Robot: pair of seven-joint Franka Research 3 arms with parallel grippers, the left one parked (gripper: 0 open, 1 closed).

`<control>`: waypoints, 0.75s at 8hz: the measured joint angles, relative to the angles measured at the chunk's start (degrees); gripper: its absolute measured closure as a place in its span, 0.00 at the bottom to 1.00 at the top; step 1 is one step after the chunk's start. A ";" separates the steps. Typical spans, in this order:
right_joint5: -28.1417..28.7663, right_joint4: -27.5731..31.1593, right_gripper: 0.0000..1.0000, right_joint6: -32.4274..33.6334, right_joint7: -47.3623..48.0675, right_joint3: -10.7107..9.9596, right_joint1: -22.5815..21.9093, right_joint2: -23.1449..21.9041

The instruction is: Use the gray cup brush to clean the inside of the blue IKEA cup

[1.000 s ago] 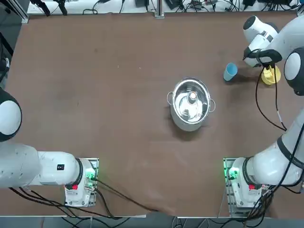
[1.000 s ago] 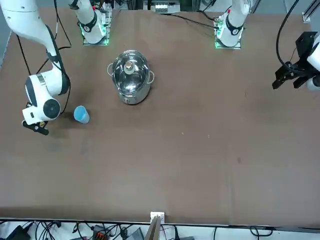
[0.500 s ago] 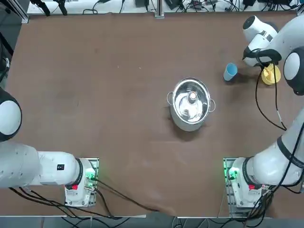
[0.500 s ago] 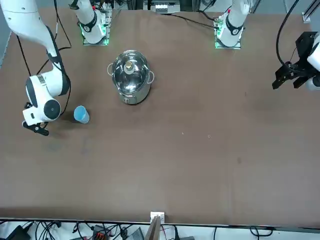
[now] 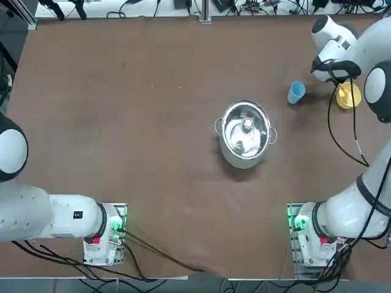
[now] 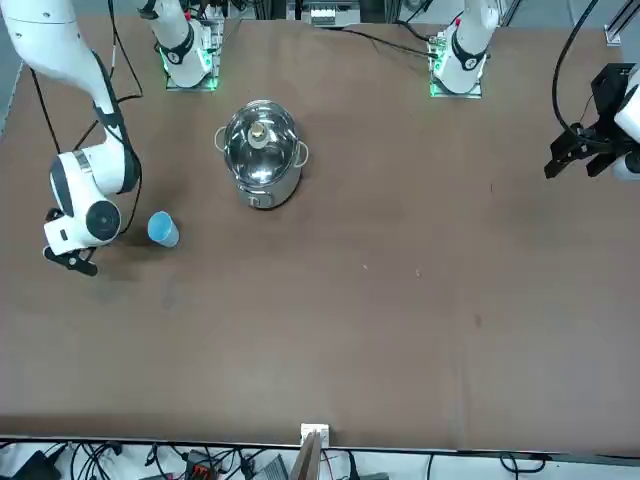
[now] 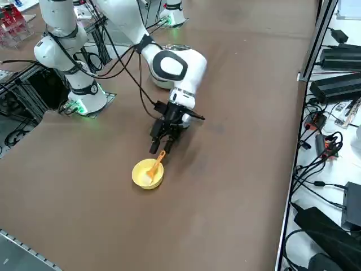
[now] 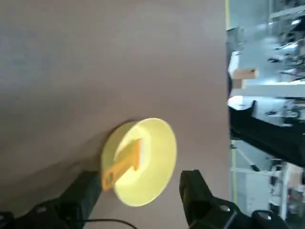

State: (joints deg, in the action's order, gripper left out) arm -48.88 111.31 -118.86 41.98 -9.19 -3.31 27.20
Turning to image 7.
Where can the aluminium frame post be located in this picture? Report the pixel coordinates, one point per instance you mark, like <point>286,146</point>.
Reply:
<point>316,42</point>

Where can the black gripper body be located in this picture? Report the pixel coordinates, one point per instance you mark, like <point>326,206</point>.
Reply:
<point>173,115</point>

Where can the small black adapter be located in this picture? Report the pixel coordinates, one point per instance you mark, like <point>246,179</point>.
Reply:
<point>339,35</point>

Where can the yellow plastic bowl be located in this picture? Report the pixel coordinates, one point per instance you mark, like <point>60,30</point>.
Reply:
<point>141,175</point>

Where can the black square box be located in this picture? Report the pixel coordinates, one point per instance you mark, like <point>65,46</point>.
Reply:
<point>352,206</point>

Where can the ribbed black power brick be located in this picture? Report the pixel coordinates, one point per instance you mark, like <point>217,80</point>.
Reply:
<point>335,86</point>

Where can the long black power brick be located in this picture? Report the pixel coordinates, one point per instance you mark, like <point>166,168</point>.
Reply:
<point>341,60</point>

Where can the large black power brick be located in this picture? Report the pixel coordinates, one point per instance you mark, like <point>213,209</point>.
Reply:
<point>324,234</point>

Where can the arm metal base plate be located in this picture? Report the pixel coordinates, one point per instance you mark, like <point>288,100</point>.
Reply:
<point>110,97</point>

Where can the clear acrylic box red items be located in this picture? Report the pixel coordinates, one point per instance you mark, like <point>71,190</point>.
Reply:
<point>14,28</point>

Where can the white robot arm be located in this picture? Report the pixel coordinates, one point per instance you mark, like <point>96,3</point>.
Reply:
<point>194,67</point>
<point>173,11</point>

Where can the aluminium table edge rail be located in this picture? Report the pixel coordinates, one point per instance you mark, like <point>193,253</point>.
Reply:
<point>17,242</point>

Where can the orange black device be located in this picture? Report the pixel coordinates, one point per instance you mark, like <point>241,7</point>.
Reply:
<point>317,121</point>

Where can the glass pot lid with knob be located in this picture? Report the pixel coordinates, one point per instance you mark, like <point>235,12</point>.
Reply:
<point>175,47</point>

